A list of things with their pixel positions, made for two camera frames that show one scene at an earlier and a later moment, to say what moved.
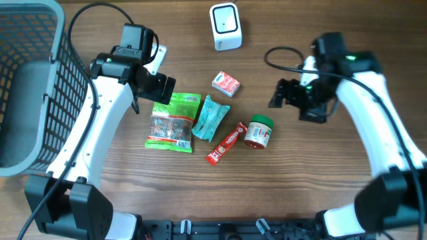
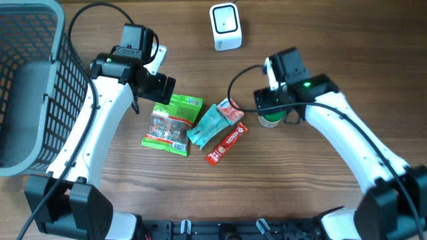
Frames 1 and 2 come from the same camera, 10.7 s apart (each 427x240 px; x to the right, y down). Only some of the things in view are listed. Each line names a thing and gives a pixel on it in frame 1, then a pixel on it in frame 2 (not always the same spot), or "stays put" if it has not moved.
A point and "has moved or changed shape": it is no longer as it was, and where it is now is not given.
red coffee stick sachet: (213, 158) stays put
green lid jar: (258, 131) -> (271, 119)
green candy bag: (171, 125) stays put
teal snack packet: (210, 119) has moved or changed shape
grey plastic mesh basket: (45, 87) stays put
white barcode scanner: (226, 27) stays put
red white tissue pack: (225, 84) -> (231, 115)
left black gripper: (155, 95) stays put
